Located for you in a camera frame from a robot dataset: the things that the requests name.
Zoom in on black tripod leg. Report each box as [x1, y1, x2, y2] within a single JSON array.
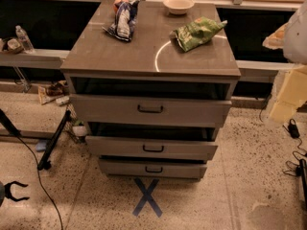
[[37, 110, 71, 171]]

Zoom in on snack wrappers on floor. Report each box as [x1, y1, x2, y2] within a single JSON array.
[[38, 80, 69, 104]]

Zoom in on bottom drawer with handle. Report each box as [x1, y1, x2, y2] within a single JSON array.
[[99, 159, 207, 179]]

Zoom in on blue chip bag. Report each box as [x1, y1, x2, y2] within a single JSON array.
[[103, 0, 139, 42]]

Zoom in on black power adapter with cable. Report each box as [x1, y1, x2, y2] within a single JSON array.
[[283, 119, 307, 177]]

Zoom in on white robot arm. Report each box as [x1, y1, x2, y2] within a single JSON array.
[[269, 1, 307, 123]]

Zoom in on green jalapeno chip bag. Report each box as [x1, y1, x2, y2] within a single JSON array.
[[170, 16, 227, 52]]

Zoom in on small white plant pot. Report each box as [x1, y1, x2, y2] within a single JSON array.
[[72, 120, 87, 137]]

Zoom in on top drawer with handle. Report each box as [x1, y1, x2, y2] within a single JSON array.
[[70, 94, 231, 127]]

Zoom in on drawer with handle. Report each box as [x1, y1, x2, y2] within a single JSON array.
[[70, 94, 231, 127], [85, 136, 218, 161], [99, 159, 207, 179]]

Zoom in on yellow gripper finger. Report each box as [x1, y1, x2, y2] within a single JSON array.
[[269, 64, 307, 123]]

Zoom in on clear plastic water bottle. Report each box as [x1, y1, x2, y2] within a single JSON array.
[[15, 25, 35, 54]]

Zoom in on black cable on floor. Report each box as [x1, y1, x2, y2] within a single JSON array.
[[0, 109, 65, 230]]

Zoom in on beige bowl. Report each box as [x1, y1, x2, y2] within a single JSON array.
[[163, 0, 195, 15]]

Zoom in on blue tape X mark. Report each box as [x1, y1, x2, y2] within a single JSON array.
[[132, 178, 162, 218]]

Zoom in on black clamp at left edge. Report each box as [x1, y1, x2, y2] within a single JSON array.
[[0, 181, 29, 206]]

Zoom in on grey drawer cabinet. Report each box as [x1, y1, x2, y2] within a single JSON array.
[[60, 1, 240, 166]]

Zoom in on crumpled item on ledge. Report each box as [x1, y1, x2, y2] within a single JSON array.
[[0, 37, 23, 54]]

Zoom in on middle drawer with handle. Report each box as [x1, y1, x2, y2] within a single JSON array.
[[85, 136, 218, 161]]

